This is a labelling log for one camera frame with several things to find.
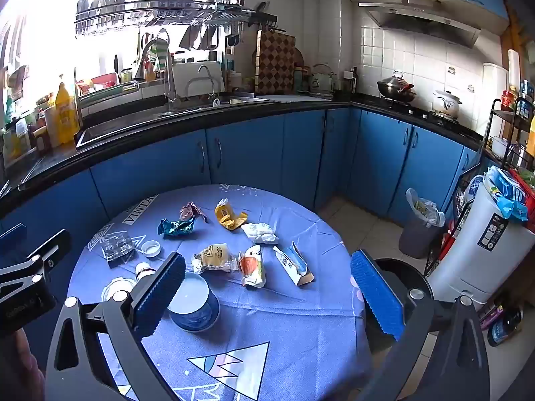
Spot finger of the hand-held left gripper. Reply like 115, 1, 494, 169
0, 229, 72, 301
0, 222, 28, 255

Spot white plastic tub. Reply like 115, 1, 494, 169
172, 61, 222, 97

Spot teal foil wrapper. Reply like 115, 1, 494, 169
157, 216, 197, 239

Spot blue white paper bowl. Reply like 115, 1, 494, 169
168, 271, 220, 332

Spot steel dish rack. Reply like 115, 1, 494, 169
75, 0, 279, 36

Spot yellow snack wrapper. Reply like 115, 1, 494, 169
214, 198, 248, 231

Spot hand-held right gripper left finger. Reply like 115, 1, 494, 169
44, 252, 187, 401

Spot pale green kettle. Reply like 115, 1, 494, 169
309, 64, 336, 93

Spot white ceramic pot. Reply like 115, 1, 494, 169
430, 89, 462, 120

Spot black metal shelf rack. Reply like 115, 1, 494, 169
424, 98, 535, 276

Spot dark bottle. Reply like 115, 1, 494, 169
487, 307, 523, 347

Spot yellow detergent bottle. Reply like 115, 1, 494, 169
56, 83, 80, 145

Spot black round waste bin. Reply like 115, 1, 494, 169
365, 258, 435, 356

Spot grey bin with plastic bag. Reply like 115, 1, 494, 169
398, 188, 447, 260

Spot small white jar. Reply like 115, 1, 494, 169
134, 262, 157, 282

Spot white tissue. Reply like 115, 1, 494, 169
241, 222, 280, 245

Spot white blue drink carton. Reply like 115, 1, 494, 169
273, 241, 315, 287

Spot blue printed tablecloth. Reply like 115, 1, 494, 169
67, 184, 366, 401

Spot blue kitchen base cabinets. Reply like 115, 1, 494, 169
0, 106, 486, 255

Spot white washing machine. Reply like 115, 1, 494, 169
426, 171, 535, 305

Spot clear plastic packaging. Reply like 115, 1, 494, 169
100, 236, 135, 268

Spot red plastic basket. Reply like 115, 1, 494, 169
508, 167, 535, 232

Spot tall steel faucet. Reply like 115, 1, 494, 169
142, 29, 178, 111

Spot orange white snack packet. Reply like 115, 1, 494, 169
238, 244, 267, 289

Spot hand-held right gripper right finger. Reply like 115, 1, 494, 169
350, 250, 492, 401

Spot checkered wooden cutting board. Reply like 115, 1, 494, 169
255, 29, 297, 95

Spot black wok with lid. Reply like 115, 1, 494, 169
377, 70, 417, 103

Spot maroon foil wrapper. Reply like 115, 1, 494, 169
180, 202, 208, 223

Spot yellow-white snack packet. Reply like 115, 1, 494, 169
191, 242, 239, 275

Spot steel range hood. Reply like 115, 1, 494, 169
358, 0, 482, 48

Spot white round lid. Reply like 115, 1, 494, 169
101, 278, 136, 301

